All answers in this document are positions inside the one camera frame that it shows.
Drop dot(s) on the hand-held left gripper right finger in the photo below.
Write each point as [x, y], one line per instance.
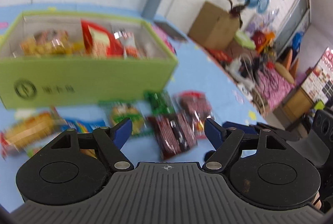
[214, 131]

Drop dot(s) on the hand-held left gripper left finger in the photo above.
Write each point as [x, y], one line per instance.
[122, 130]

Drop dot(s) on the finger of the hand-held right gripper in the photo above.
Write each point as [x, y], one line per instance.
[240, 127]
[209, 155]

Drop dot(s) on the green bordered cake packet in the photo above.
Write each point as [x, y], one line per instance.
[124, 114]

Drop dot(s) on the blue rainbow snack packet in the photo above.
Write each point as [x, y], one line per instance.
[83, 125]

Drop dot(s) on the dark red striped packet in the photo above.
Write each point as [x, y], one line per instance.
[171, 135]

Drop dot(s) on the small green snack packet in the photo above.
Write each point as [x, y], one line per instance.
[158, 102]

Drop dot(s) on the green cardboard box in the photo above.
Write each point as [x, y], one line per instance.
[91, 78]

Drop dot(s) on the silver orange snack bag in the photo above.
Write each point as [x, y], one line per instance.
[128, 44]

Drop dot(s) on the long yellow biscuit packet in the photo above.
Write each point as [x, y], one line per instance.
[28, 130]

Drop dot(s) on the red nut packet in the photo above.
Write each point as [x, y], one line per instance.
[91, 39]

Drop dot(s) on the clear packet of yellow snacks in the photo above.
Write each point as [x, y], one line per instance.
[44, 44]

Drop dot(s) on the white power strip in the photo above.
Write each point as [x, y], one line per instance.
[245, 81]

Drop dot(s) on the wooden cabinet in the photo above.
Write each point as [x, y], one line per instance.
[298, 104]

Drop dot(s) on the blue printed tablecloth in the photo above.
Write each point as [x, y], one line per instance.
[208, 78]

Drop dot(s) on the tan oval cushion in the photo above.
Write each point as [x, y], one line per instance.
[285, 73]

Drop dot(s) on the colourful printed board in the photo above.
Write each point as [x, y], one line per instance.
[320, 78]

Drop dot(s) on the red flat packet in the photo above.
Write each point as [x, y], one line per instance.
[221, 55]

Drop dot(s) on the small cardboard box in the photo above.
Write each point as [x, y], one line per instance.
[235, 48]

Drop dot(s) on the light green box lid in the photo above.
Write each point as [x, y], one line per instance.
[244, 39]

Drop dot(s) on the red round toy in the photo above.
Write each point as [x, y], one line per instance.
[258, 38]

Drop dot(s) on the orange toy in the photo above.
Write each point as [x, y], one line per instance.
[269, 36]

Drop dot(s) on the purple picture card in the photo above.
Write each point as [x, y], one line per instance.
[256, 26]

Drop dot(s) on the blue plastic item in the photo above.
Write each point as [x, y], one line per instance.
[297, 41]

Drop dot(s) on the brown cardboard box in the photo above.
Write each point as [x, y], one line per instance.
[213, 25]

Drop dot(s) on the dark smartphone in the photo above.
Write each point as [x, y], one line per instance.
[170, 31]

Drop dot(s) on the dark brown crab figure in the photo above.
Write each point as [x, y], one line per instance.
[235, 10]

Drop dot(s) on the small blue paper fan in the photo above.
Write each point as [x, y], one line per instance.
[263, 5]

